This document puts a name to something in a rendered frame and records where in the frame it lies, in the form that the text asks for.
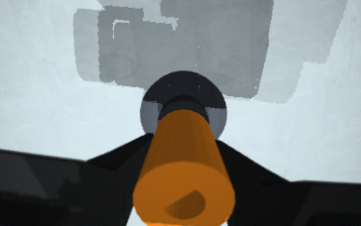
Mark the orange knob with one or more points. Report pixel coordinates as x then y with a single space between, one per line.
183 180

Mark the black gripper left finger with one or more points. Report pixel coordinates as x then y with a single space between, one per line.
98 192

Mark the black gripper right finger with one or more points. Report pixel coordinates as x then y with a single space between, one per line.
263 198

